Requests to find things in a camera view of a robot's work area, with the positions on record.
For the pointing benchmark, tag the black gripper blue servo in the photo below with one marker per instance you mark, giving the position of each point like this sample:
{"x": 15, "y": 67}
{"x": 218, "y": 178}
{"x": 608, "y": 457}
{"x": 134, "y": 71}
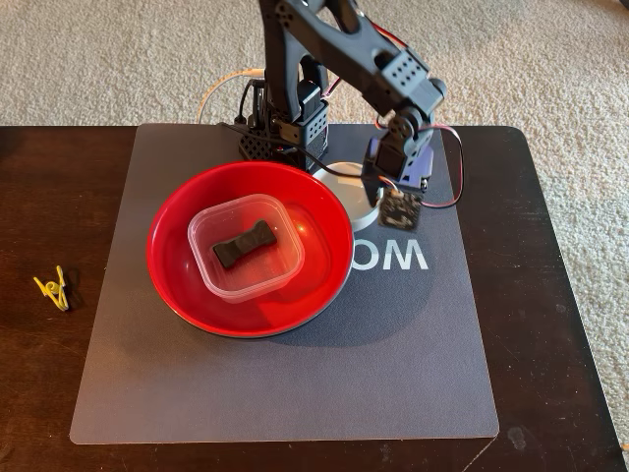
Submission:
{"x": 371, "y": 189}

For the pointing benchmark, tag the clear plastic square container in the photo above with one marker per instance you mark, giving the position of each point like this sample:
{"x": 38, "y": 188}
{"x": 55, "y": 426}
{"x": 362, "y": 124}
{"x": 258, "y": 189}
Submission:
{"x": 285, "y": 275}

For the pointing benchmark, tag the black dumbbell shaped part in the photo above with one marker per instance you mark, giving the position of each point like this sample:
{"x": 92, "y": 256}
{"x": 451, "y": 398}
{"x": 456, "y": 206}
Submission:
{"x": 243, "y": 244}

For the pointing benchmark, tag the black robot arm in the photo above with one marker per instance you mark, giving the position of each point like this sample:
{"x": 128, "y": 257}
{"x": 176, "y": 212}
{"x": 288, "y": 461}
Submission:
{"x": 344, "y": 49}

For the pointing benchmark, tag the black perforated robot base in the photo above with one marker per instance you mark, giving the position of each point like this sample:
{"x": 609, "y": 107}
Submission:
{"x": 314, "y": 128}

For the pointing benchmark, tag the small white bowl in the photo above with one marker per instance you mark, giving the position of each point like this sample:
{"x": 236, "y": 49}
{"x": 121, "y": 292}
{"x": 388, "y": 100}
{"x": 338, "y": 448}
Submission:
{"x": 361, "y": 218}

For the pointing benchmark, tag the large red bowl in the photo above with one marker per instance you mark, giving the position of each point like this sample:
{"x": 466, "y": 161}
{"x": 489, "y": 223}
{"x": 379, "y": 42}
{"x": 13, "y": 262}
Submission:
{"x": 172, "y": 265}

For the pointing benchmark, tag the grey mouse mat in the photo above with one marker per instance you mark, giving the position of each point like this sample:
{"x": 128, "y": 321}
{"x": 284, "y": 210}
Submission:
{"x": 295, "y": 383}

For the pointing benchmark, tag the small wrist board camera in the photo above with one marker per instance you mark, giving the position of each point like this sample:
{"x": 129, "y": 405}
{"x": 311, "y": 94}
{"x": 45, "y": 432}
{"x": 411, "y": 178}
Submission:
{"x": 400, "y": 211}

